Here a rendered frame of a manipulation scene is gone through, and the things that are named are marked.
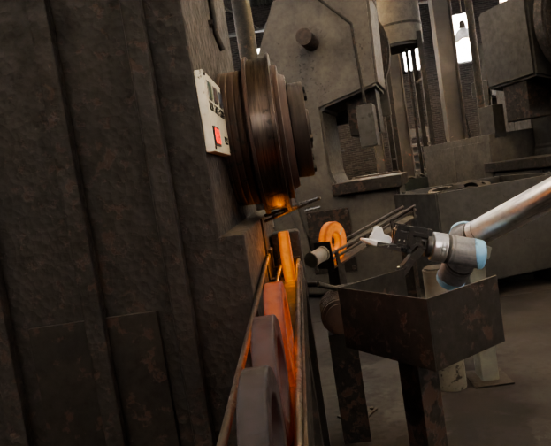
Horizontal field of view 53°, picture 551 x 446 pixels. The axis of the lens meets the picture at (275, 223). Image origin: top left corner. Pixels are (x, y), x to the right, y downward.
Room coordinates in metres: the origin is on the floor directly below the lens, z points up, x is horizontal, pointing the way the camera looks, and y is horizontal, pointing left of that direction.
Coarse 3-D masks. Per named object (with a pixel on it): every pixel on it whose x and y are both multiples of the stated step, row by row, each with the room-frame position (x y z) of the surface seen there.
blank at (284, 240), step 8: (280, 232) 1.73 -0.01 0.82; (280, 240) 1.68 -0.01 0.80; (288, 240) 1.68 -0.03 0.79; (280, 248) 1.67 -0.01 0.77; (288, 248) 1.66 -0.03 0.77; (280, 256) 1.66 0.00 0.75; (288, 256) 1.66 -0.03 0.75; (288, 264) 1.66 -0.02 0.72; (288, 272) 1.67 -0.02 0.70; (288, 280) 1.70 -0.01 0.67
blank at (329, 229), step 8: (328, 224) 2.16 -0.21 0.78; (336, 224) 2.19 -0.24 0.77; (320, 232) 2.15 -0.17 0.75; (328, 232) 2.14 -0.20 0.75; (336, 232) 2.19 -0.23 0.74; (344, 232) 2.23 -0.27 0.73; (320, 240) 2.13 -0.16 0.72; (328, 240) 2.13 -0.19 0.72; (336, 240) 2.22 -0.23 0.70; (344, 240) 2.22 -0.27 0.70; (336, 248) 2.20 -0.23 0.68; (344, 248) 2.22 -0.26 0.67
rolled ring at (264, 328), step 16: (256, 320) 0.79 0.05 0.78; (272, 320) 0.78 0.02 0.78; (256, 336) 0.75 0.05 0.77; (272, 336) 0.75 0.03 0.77; (256, 352) 0.73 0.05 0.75; (272, 352) 0.73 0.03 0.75; (272, 368) 0.72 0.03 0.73; (288, 384) 0.86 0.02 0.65; (288, 400) 0.83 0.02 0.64; (288, 416) 0.80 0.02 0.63; (288, 432) 0.74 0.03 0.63
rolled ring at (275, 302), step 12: (264, 288) 0.96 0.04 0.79; (276, 288) 0.95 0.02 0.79; (264, 300) 0.93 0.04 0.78; (276, 300) 0.93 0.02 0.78; (264, 312) 0.91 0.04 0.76; (276, 312) 0.91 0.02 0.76; (288, 312) 1.04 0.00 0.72; (288, 324) 1.04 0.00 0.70; (288, 336) 1.04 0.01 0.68; (288, 348) 0.90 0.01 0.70; (288, 360) 0.89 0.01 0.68; (288, 372) 0.90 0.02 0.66
